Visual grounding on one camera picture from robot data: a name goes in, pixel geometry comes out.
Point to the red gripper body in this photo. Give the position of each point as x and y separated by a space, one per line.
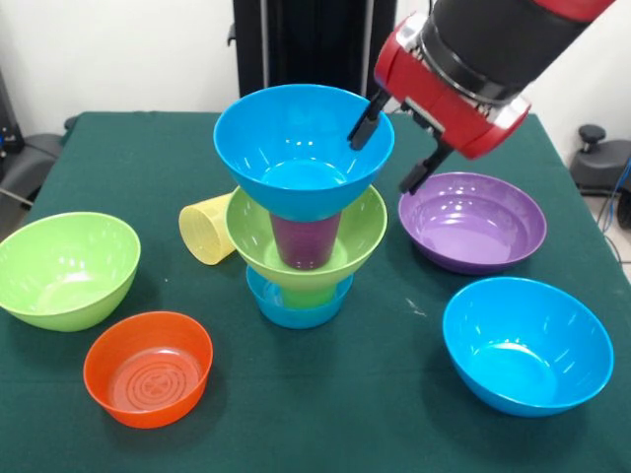
439 93

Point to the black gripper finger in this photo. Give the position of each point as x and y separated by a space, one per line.
424 170
367 123

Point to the purple plastic bowl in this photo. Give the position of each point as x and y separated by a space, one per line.
468 236

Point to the green plastic bowl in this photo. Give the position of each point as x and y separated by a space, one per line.
365 226
64 290

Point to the purple plastic cup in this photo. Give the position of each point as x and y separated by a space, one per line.
303 241

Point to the green plastic cup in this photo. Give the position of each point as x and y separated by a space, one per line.
305 298

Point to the small blue plastic bowl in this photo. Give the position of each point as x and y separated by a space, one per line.
296 317

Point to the yellow plastic cup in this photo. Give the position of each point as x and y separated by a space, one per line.
204 234

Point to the small orange plastic bowl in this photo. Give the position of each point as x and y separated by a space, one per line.
148 404

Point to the grey base with black knob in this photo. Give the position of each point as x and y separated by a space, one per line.
606 167

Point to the dark green tablecloth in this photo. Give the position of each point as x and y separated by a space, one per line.
345 433

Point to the grey wheeled base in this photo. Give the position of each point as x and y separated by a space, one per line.
29 167

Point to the black equipment casing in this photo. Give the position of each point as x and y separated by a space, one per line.
7 138

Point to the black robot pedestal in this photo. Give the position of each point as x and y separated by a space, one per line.
305 44

